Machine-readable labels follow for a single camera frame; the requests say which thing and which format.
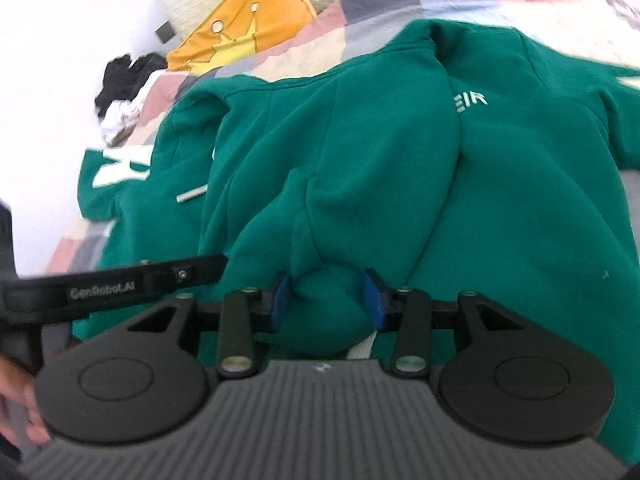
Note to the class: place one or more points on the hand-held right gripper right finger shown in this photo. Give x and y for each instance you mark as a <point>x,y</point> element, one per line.
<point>372,300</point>

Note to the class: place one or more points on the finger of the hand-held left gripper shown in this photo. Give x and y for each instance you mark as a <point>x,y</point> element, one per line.
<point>200,267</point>

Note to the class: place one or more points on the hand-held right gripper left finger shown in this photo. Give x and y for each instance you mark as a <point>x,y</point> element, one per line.
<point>281,305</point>

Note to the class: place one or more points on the green hoodie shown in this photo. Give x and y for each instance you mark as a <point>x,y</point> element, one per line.
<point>380,160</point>

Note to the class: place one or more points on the person's left hand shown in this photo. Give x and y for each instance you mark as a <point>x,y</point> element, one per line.
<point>20,385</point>

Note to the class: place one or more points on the white crumpled cloth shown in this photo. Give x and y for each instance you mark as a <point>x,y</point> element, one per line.
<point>120,120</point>

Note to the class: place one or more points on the black cloth heap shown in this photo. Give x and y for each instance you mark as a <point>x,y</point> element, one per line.
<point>125,80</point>

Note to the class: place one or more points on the dark wall switch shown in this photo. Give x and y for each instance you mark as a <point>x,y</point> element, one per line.
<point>165,32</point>

